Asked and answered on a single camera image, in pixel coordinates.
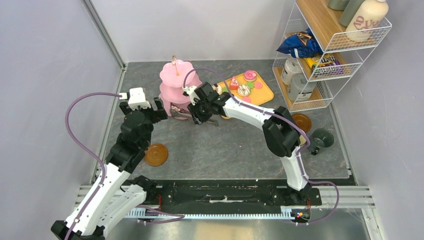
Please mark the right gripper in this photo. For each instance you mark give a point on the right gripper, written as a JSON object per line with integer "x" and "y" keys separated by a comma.
{"x": 198, "y": 118}

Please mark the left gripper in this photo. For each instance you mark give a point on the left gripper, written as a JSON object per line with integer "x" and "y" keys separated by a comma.
{"x": 160, "y": 114}

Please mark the chocolate cake slice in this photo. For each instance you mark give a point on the chocolate cake slice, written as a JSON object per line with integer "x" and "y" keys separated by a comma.
{"x": 175, "y": 110}

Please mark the metal serving tongs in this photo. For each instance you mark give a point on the metal serving tongs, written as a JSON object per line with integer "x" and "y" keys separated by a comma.
{"x": 188, "y": 116}

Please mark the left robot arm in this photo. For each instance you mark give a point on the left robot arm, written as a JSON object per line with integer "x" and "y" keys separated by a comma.
{"x": 97, "y": 215}

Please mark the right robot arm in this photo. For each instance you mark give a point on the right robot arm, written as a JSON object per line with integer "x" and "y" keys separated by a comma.
{"x": 282, "y": 135}

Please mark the white chocolate-drizzle donut left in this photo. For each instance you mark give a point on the white chocolate-drizzle donut left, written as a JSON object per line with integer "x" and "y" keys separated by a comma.
{"x": 218, "y": 88}

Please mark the white chocolate-drizzle donut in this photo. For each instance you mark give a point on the white chocolate-drizzle donut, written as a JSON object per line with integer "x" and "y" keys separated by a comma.
{"x": 243, "y": 90}
{"x": 218, "y": 88}

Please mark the red strawberry cake slice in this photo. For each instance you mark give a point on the red strawberry cake slice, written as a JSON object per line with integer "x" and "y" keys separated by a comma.
{"x": 234, "y": 85}

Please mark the white chocolate-drizzle donut centre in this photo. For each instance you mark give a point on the white chocolate-drizzle donut centre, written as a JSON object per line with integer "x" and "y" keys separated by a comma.
{"x": 243, "y": 90}

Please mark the pink macaron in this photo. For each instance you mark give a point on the pink macaron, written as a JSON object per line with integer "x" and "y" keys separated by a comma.
{"x": 258, "y": 85}
{"x": 246, "y": 99}

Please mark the pink three-tier cake stand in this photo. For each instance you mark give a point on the pink three-tier cake stand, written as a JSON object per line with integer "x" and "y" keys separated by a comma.
{"x": 173, "y": 77}

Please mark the green macaron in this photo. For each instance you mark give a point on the green macaron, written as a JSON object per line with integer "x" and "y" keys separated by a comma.
{"x": 251, "y": 85}

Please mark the brown saucer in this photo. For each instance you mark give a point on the brown saucer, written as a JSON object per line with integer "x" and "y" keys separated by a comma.
{"x": 302, "y": 121}
{"x": 156, "y": 155}

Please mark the pink frosted donut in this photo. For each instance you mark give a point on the pink frosted donut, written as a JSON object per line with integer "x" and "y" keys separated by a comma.
{"x": 250, "y": 76}

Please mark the yellow serving tray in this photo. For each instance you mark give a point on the yellow serving tray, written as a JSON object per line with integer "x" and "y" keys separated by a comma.
{"x": 258, "y": 96}

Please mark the white jar upper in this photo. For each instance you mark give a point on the white jar upper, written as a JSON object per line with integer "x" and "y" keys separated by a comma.
{"x": 291, "y": 67}

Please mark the grey jar lower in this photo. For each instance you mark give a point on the grey jar lower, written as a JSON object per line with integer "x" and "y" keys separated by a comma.
{"x": 300, "y": 89}

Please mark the brown saucer right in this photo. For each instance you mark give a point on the brown saucer right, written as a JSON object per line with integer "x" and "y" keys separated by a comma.
{"x": 302, "y": 121}

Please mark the blue snack bag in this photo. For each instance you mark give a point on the blue snack bag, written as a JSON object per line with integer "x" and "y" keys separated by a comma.
{"x": 302, "y": 44}

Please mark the dark green cup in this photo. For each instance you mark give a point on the dark green cup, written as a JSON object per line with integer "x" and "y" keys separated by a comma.
{"x": 320, "y": 138}

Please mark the yellow candy bag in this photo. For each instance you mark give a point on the yellow candy bag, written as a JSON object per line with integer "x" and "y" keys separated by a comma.
{"x": 328, "y": 62}

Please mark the grey-green bottle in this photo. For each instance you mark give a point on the grey-green bottle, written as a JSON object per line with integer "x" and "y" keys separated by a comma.
{"x": 349, "y": 12}

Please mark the cream labelled bottle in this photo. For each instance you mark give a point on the cream labelled bottle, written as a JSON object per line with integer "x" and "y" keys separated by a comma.
{"x": 368, "y": 16}

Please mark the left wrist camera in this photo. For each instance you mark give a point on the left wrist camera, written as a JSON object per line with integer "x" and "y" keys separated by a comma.
{"x": 136, "y": 98}

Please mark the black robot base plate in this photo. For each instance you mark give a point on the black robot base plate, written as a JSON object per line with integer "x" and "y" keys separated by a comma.
{"x": 228, "y": 196}

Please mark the white wire shelf rack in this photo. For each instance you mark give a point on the white wire shelf rack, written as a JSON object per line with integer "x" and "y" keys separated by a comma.
{"x": 343, "y": 53}

